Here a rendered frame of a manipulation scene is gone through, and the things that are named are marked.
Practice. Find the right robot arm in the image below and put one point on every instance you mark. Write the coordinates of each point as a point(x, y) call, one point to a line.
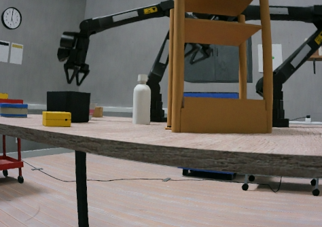
point(94, 25)

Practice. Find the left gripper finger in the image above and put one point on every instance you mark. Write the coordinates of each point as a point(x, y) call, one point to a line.
point(195, 48)
point(206, 55)

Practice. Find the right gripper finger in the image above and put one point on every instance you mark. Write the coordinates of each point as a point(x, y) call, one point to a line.
point(86, 72)
point(67, 73)

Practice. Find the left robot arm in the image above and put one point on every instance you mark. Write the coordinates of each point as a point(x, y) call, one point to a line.
point(310, 15)

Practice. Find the white bottle with grey cap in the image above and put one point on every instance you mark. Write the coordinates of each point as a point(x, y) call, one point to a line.
point(141, 102)

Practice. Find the tan wooden shelving unit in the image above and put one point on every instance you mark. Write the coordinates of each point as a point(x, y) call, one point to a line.
point(218, 115)

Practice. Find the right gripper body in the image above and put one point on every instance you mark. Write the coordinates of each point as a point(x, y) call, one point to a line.
point(81, 58)

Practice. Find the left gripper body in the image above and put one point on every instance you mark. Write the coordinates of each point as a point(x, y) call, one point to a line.
point(207, 48)

